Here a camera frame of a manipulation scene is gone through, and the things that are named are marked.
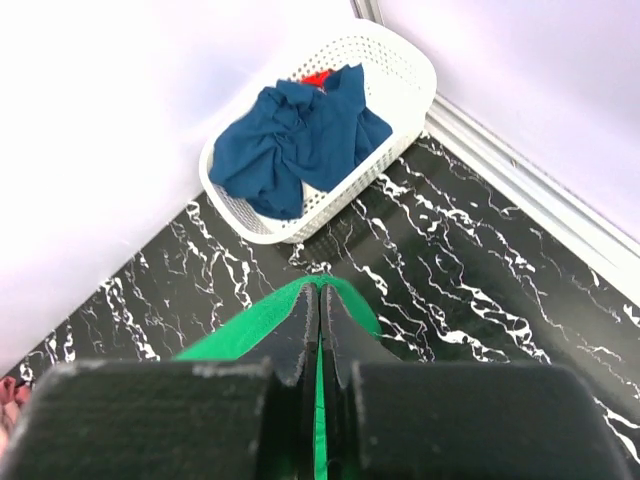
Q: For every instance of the folded pink t shirt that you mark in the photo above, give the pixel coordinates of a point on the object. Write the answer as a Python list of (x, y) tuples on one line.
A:
[(14, 396)]

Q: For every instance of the red garment in basket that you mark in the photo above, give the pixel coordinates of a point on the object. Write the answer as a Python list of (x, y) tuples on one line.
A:
[(317, 79)]

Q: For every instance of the blue t shirt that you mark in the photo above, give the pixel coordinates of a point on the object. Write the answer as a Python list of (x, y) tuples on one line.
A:
[(297, 135)]

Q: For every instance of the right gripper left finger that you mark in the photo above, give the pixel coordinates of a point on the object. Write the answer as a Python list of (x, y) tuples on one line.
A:
[(248, 418)]

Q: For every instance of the white perforated plastic basket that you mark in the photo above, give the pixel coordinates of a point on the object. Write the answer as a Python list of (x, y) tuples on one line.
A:
[(400, 87)]

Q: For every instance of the green t shirt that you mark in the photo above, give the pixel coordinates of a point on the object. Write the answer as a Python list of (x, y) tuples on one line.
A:
[(280, 320)]

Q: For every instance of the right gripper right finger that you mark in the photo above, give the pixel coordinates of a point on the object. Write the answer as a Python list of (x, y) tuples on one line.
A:
[(390, 419)]

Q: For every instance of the black marble pattern mat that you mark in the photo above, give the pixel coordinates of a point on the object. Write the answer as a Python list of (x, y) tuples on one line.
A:
[(452, 269)]

